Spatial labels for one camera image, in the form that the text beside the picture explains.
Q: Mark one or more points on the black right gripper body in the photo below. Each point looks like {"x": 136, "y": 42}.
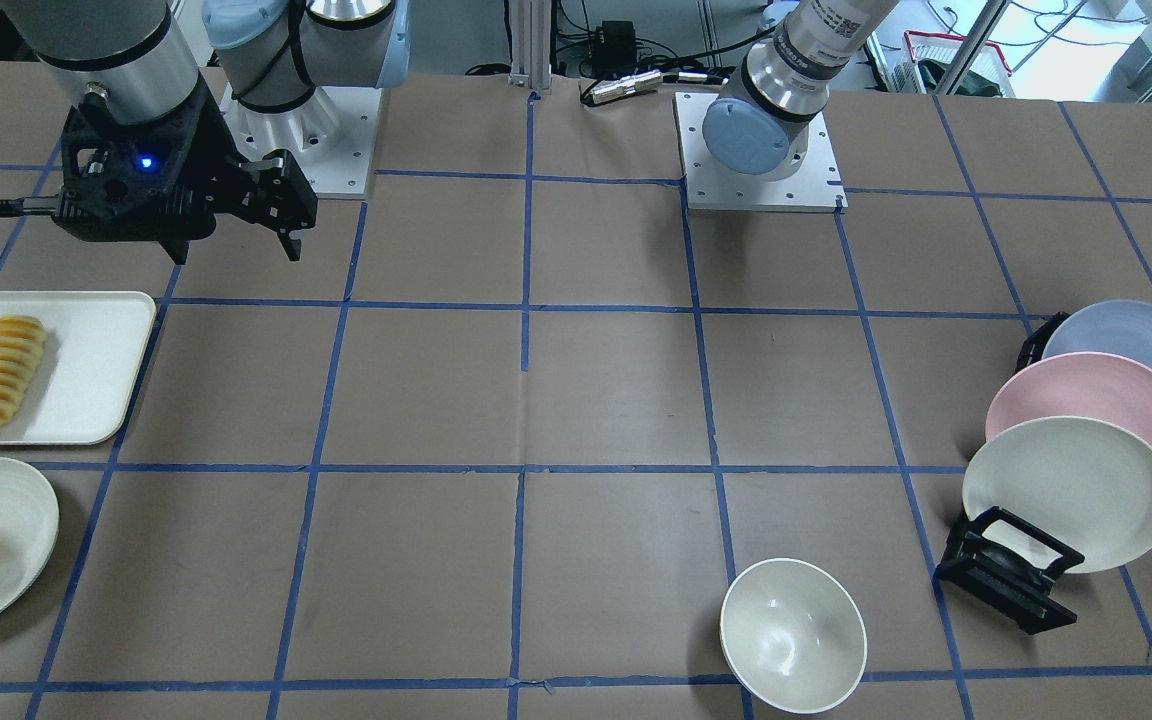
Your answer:
{"x": 204, "y": 150}

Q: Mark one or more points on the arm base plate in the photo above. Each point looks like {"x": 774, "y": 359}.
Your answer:
{"x": 333, "y": 137}
{"x": 809, "y": 180}

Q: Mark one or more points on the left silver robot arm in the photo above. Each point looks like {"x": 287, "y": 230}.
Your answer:
{"x": 958, "y": 204}

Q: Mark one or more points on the white rectangular tray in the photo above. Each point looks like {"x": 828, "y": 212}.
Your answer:
{"x": 96, "y": 341}

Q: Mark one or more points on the cream plate in rack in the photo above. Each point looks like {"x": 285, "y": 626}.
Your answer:
{"x": 1084, "y": 481}

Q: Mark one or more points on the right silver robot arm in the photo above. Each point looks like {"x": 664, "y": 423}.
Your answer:
{"x": 275, "y": 53}

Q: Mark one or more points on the cream ceramic bowl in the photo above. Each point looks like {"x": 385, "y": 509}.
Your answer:
{"x": 793, "y": 636}

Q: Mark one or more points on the black plate rack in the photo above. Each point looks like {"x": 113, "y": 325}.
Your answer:
{"x": 1007, "y": 579}

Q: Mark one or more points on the blue plate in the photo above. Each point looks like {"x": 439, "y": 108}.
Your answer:
{"x": 1121, "y": 327}

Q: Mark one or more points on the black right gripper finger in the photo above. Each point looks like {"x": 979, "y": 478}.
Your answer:
{"x": 290, "y": 232}
{"x": 29, "y": 207}

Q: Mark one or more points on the aluminium frame post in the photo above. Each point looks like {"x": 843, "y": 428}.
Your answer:
{"x": 531, "y": 44}

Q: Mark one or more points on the pink plate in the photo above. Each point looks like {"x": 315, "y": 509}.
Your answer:
{"x": 1105, "y": 387}

